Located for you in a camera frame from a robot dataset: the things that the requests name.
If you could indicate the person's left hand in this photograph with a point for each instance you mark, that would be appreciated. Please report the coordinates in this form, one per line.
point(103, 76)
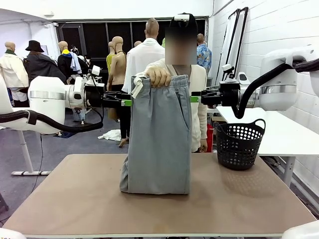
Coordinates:
point(203, 145)

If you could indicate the mannequin in white shirt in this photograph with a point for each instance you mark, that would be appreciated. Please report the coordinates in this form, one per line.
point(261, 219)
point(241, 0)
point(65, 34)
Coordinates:
point(142, 57)

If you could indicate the grey training pants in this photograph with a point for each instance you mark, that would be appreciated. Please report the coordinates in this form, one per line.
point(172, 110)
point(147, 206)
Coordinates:
point(159, 139)

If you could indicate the black perforated plastic basket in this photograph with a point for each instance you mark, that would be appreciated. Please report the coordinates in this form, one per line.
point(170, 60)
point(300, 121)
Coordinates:
point(239, 147)

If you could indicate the person's right forearm cream sleeve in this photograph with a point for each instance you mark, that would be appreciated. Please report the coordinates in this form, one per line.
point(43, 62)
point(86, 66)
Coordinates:
point(158, 64)

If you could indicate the person's left forearm cream sleeve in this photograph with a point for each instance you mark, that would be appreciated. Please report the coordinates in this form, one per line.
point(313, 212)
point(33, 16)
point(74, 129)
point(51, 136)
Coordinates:
point(202, 124)

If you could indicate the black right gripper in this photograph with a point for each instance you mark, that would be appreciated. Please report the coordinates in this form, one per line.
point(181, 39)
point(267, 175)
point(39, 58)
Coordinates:
point(228, 95)

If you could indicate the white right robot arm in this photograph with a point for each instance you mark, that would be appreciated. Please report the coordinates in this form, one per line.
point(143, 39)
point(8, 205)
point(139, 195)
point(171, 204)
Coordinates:
point(279, 82)

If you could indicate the large white table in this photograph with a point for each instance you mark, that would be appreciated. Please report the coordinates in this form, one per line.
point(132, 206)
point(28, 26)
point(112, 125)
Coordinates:
point(281, 134)

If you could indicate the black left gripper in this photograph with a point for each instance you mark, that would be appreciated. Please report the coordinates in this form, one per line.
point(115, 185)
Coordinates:
point(94, 97)

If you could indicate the black-framed white panel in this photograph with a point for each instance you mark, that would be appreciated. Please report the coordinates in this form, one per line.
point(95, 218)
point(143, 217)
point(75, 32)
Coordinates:
point(228, 44)
point(239, 44)

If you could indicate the white cloth on floor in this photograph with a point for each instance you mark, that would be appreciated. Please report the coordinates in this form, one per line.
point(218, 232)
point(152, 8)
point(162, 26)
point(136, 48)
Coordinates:
point(111, 135)

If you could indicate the white head-mounted camera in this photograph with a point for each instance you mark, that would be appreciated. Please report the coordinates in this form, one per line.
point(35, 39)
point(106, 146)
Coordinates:
point(181, 17)

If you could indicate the mannequin in blue floral shirt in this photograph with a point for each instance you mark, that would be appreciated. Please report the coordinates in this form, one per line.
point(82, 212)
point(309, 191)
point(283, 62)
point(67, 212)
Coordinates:
point(204, 57)

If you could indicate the person's right hand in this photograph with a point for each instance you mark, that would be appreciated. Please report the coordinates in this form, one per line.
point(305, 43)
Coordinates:
point(159, 77)

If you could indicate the bare mannequin head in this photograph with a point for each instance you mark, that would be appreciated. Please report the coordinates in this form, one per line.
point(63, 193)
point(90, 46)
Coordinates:
point(137, 44)

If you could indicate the mannequin in cream coat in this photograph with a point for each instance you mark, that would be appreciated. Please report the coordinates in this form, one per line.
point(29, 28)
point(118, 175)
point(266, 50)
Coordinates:
point(12, 69)

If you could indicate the bare-torso mannequin black trousers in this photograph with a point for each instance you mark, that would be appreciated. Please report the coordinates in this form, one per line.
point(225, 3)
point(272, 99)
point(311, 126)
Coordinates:
point(119, 74)

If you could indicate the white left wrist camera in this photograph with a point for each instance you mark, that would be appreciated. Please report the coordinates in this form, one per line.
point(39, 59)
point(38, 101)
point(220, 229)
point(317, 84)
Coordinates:
point(96, 70)

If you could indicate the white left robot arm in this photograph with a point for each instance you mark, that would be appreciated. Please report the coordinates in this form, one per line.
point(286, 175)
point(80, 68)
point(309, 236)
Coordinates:
point(47, 104)

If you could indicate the mannequin black jacket yellow collar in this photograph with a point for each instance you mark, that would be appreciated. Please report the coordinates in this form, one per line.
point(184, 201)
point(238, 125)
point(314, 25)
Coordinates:
point(66, 64)

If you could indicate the person in cream cardigan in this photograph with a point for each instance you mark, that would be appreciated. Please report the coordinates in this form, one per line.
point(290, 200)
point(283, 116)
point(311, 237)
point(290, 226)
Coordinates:
point(199, 82)

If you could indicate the grey bin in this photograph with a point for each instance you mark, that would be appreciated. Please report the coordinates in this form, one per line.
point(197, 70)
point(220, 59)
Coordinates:
point(209, 81)

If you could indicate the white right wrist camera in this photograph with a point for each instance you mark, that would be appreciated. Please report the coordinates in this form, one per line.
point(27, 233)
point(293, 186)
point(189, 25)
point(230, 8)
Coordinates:
point(228, 68)

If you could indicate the red bag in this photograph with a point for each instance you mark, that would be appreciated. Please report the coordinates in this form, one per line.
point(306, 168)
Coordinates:
point(210, 137)

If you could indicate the mannequin in yellow top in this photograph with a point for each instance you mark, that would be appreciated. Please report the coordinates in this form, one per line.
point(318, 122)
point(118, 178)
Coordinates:
point(109, 62)

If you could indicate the mannequin with black hat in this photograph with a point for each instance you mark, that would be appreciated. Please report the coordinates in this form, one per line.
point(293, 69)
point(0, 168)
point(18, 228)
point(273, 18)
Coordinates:
point(42, 64)

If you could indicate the black cap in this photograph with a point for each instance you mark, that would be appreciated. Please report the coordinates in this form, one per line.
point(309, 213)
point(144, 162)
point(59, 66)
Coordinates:
point(193, 22)

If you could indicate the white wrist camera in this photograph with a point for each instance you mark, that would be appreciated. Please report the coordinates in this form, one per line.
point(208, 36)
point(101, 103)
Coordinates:
point(96, 70)
point(228, 68)

